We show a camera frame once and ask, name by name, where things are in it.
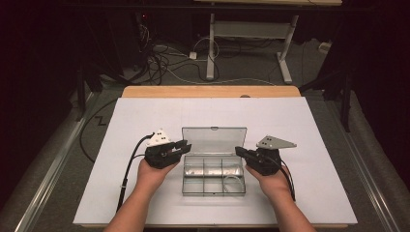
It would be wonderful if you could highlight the aluminium rail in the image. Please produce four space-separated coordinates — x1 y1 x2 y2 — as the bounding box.
323 98 402 232
14 91 100 232

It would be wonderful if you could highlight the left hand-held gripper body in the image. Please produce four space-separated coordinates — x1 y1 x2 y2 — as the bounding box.
143 129 184 169

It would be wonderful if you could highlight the black metal stand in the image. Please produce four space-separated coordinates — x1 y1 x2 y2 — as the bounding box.
299 62 354 133

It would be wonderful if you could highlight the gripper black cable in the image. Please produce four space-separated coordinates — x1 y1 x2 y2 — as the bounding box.
273 157 297 203
115 132 156 213

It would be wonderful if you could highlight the person's left hand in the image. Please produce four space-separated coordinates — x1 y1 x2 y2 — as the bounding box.
136 158 180 198

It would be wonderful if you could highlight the white floor cable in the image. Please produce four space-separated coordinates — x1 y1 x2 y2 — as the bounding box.
162 62 277 87

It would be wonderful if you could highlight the white metal desk frame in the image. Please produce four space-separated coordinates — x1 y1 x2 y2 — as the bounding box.
205 13 300 85

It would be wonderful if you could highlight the long black floor cable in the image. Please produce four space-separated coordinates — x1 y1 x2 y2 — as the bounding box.
78 99 119 164

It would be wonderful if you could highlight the black floor cable tangle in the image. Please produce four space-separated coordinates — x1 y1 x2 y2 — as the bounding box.
133 23 209 87

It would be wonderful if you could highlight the person's right hand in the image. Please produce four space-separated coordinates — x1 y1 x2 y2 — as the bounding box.
244 163 292 203

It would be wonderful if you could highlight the clear grey compartment box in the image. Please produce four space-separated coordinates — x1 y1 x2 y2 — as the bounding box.
181 126 249 198

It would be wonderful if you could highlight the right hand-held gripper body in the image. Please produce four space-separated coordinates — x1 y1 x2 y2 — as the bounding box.
249 134 297 177

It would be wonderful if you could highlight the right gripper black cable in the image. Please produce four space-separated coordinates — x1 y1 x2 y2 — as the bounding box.
273 157 297 203

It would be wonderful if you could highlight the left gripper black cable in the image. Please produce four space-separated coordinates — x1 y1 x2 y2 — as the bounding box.
115 132 156 213

